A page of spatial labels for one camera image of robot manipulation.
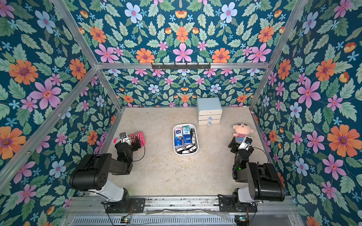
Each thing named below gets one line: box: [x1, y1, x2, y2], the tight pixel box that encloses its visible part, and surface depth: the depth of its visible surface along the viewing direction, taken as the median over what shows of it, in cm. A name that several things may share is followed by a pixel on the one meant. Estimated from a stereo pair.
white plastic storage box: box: [172, 123, 199, 156], surface depth 95 cm
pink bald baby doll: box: [232, 122, 255, 145], surface depth 99 cm
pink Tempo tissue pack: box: [174, 127, 183, 138], surface depth 99 cm
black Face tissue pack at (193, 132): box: [190, 128, 196, 138], surface depth 100 cm
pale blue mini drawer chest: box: [197, 97, 223, 126], surface depth 103 cm
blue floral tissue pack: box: [174, 136, 183, 147], surface depth 95 cm
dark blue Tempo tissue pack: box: [183, 134, 192, 144], surface depth 95 cm
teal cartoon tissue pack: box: [181, 125, 191, 136], surface depth 100 cm
